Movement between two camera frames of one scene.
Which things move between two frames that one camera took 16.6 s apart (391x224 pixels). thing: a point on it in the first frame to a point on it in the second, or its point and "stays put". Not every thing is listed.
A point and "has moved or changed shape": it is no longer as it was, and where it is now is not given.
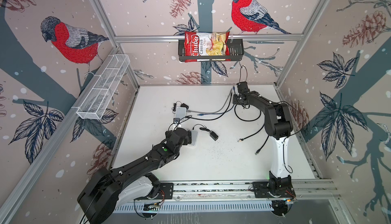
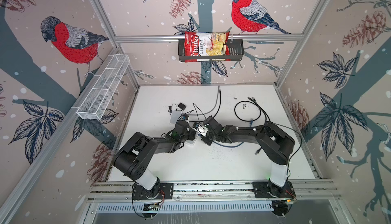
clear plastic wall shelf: x=95 y=101 stays put
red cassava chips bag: x=206 y=44 stays put
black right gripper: x=234 y=96 to x=205 y=141
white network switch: x=180 y=112 has moved or changed shape
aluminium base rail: x=325 y=190 stays put
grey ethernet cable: x=214 y=111 has moved or changed shape
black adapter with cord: x=174 y=108 has moved or changed shape
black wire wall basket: x=236 y=49 stays put
